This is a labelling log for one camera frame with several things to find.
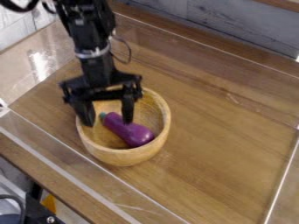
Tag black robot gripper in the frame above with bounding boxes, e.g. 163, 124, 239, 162
60, 52, 143, 127

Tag brown wooden bowl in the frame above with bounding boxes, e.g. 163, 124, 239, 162
76, 88, 173, 166

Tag purple toy eggplant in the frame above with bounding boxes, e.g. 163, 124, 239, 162
99, 112, 155, 148

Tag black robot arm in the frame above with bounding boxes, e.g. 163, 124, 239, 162
54, 0, 143, 127

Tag black clamp with screw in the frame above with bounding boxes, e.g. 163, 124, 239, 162
24, 183, 66, 224

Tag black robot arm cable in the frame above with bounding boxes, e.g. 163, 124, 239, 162
109, 35, 134, 66

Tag clear acrylic tray wall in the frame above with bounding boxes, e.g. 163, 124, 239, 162
0, 16, 299, 224

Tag black cable bottom left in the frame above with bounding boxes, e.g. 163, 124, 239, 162
0, 193, 27, 224

